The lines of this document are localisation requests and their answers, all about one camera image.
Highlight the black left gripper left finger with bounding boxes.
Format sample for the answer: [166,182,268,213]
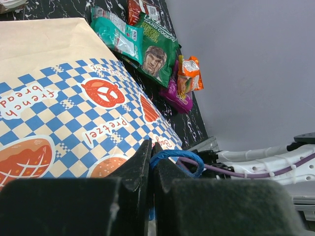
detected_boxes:
[0,140,152,236]

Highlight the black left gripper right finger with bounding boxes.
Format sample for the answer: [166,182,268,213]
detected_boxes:
[152,144,308,236]

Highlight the blue checkered paper bag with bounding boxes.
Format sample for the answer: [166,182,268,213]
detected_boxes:
[0,18,182,188]

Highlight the purple snack bag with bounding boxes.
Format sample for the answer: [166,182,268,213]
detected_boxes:
[159,60,193,114]

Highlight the orange snack packet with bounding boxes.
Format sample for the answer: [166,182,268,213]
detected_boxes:
[178,55,204,94]

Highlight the green snack bag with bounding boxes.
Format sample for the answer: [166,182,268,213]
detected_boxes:
[122,13,180,88]

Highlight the teal foxs candy bag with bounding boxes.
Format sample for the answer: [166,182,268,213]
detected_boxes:
[91,6,144,64]

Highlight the red doritos bag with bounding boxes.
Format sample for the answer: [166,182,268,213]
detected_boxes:
[127,0,160,26]

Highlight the small white red box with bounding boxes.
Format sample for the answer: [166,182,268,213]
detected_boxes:
[0,0,27,14]

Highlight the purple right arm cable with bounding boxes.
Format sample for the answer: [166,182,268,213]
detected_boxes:
[177,152,315,179]

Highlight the aluminium frame rail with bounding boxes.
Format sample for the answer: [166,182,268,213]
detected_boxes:
[183,136,315,222]

